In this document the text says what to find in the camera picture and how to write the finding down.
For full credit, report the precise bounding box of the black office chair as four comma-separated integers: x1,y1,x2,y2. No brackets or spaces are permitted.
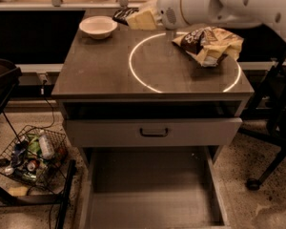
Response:
238,52,286,191

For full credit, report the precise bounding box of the open grey lower drawer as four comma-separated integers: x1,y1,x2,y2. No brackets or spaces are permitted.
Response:
79,147,231,229

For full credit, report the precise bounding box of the blue snack packet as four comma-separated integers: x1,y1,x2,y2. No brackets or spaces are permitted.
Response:
10,141,28,168

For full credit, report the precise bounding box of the red soda can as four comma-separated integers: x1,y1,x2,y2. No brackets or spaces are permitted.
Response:
27,159,39,172

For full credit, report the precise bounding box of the black wire basket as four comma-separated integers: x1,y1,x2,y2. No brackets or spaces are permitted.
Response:
0,126,68,186

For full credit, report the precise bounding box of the black cable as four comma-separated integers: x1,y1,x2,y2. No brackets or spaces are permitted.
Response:
21,79,56,135

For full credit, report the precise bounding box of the grey cabinet table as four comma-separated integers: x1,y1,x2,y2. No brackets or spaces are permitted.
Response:
50,8,255,164

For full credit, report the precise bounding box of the yellow brown chip bag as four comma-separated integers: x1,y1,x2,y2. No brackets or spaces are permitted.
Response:
173,27,243,67

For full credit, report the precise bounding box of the green snack packet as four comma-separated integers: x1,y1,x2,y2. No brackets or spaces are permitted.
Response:
27,135,42,158

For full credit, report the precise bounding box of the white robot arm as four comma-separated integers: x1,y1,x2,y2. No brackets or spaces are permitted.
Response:
127,0,286,42

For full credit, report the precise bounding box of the black rxbar chocolate bar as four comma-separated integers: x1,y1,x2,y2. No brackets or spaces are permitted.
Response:
112,8,138,26

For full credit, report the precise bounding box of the black cart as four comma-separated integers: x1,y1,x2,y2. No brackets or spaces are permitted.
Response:
0,59,76,229

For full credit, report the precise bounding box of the clear plastic bottle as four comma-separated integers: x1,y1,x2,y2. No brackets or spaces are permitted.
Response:
38,130,54,160

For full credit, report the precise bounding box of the black drawer handle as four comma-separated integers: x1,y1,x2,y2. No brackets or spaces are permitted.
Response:
139,128,169,137

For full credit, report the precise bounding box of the white paper bowl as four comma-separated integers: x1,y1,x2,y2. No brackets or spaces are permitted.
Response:
79,16,117,40

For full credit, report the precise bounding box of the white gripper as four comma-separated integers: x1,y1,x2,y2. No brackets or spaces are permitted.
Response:
126,0,185,31

